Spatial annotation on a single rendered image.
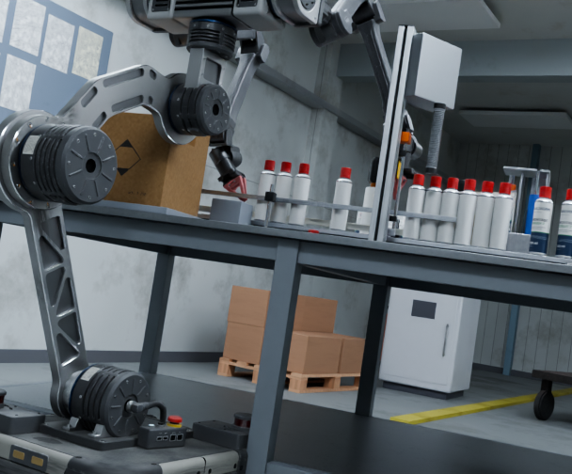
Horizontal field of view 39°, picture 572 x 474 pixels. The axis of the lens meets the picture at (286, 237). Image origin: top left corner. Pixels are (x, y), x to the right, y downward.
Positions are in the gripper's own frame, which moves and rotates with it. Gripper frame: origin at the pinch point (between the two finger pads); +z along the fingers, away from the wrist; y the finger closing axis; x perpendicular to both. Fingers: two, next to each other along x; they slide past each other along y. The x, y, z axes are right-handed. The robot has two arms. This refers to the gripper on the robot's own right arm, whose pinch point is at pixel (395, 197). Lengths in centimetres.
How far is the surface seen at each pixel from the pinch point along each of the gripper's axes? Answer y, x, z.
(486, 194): -29.1, 7.5, -3.2
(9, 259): 253, -141, 45
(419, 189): -9.0, 8.8, -2.1
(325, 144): 182, -472, -104
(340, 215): 14.6, 8.3, 9.0
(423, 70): -7.7, 22.5, -35.2
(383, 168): -0.5, 22.9, -4.9
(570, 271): -56, 52, 19
